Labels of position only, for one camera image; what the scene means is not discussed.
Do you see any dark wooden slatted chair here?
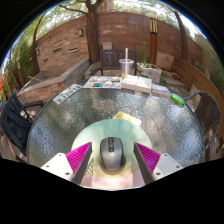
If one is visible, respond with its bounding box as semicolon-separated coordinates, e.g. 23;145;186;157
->
89;49;143;77

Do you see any black slatted patio chair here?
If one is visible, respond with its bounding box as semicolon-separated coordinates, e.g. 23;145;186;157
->
0;91;45;158

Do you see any dark wicker chair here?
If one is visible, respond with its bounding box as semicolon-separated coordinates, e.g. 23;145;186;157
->
183;90;222;151

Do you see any slender tree trunk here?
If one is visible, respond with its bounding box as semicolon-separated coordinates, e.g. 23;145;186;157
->
173;9;189;63

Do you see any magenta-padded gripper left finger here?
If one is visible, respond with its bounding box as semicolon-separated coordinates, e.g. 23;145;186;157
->
40;141;94;186

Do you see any white and blue book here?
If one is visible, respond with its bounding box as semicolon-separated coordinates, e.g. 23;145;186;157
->
151;83;173;98

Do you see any tan stone slab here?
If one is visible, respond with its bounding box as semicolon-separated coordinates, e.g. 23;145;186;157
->
156;51;175;72

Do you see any white open sketchbook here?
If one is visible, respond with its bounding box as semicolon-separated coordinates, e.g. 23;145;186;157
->
121;74;153;94

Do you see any black bag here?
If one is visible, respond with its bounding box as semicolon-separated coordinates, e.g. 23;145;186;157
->
0;108;33;148

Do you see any wooden lamp post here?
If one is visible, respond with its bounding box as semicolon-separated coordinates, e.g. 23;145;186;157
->
146;13;159;66

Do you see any large tree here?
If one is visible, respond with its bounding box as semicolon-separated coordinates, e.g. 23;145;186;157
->
66;0;104;64

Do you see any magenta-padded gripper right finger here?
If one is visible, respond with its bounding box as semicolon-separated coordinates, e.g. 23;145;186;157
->
133;142;184;185

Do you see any yellow sticky note pad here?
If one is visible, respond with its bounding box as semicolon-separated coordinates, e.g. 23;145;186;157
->
112;111;143;128

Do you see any wooden slatted bench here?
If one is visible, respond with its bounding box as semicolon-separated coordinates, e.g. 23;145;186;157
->
171;58;224;134

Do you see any grey wall utility box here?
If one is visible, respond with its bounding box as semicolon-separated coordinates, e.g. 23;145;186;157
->
101;41;114;51

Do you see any green marker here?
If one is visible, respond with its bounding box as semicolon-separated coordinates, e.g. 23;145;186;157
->
170;92;186;107

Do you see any clear plastic cup with straw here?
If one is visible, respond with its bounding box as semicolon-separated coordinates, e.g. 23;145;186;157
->
119;47;135;81

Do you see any stone water basin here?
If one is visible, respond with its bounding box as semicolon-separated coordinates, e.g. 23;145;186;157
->
16;58;91;101

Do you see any grey computer mouse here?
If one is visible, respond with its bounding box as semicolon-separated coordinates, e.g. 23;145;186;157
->
99;136;124;172

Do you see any pastel green pink mouse pad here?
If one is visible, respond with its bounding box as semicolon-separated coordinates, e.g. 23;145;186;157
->
70;118;154;190

